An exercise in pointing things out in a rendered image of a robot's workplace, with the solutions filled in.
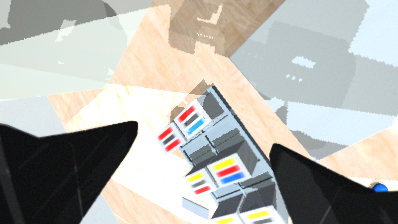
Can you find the blue rod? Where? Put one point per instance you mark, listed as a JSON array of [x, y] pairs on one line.
[[380, 187]]

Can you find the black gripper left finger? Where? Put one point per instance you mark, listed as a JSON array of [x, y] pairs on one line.
[[56, 179]]

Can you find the white and grey box with red and yellow stripes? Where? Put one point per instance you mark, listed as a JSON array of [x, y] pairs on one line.
[[228, 211]]

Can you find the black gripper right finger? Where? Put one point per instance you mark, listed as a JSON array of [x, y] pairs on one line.
[[315, 194]]

